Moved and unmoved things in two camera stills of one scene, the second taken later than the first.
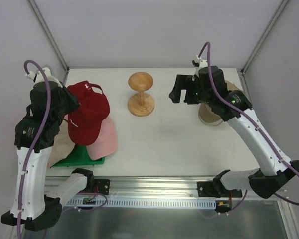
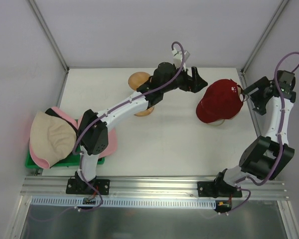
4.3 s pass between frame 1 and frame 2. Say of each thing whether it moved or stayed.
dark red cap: moved
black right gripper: moved
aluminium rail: stayed
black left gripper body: moved
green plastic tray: stayed
